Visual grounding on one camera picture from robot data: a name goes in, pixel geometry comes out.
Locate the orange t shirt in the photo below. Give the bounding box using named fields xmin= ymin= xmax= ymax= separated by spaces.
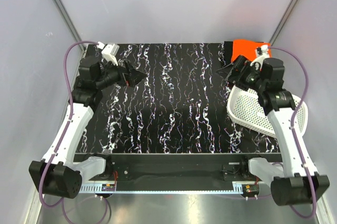
xmin=230 ymin=39 xmax=270 ymax=62

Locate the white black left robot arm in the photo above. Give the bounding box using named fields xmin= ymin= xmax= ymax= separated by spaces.
xmin=28 ymin=56 xmax=147 ymax=199

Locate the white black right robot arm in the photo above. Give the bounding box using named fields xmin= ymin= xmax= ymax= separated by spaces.
xmin=217 ymin=55 xmax=330 ymax=206

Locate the folded black t shirt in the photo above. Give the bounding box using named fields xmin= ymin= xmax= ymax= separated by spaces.
xmin=223 ymin=41 xmax=233 ymax=64

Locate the white perforated plastic basket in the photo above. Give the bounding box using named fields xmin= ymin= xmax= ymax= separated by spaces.
xmin=227 ymin=87 xmax=309 ymax=138

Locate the black marble pattern mat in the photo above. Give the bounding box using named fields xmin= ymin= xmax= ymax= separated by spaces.
xmin=76 ymin=43 xmax=279 ymax=154

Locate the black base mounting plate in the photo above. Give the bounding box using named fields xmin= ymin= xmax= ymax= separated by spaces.
xmin=78 ymin=152 xmax=270 ymax=192

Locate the left orange connector board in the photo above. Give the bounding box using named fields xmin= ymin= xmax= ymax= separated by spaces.
xmin=102 ymin=183 xmax=116 ymax=191

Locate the orange connector board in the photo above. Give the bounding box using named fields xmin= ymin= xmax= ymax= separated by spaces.
xmin=244 ymin=185 xmax=260 ymax=193
xmin=102 ymin=183 xmax=116 ymax=191

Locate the right orange connector board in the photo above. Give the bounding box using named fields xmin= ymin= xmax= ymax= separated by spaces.
xmin=244 ymin=185 xmax=260 ymax=193

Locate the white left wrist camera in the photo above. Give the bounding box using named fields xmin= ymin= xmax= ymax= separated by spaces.
xmin=96 ymin=42 xmax=120 ymax=66

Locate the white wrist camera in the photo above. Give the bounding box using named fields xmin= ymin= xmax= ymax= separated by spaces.
xmin=96 ymin=42 xmax=120 ymax=66
xmin=250 ymin=45 xmax=270 ymax=70

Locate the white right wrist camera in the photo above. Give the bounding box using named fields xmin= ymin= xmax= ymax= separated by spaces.
xmin=250 ymin=45 xmax=270 ymax=70

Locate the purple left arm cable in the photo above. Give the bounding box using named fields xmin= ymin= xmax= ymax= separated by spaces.
xmin=38 ymin=40 xmax=110 ymax=223

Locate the right aluminium corner post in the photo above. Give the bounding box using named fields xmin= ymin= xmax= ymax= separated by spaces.
xmin=269 ymin=0 xmax=300 ymax=45

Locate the aluminium corner post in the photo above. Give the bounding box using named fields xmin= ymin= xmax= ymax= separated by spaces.
xmin=269 ymin=0 xmax=300 ymax=45
xmin=52 ymin=0 xmax=82 ymax=42

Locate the aluminium front frame rail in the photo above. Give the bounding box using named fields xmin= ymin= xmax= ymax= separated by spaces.
xmin=76 ymin=179 xmax=272 ymax=196

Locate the left aluminium corner post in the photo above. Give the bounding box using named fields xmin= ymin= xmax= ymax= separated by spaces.
xmin=52 ymin=0 xmax=82 ymax=42

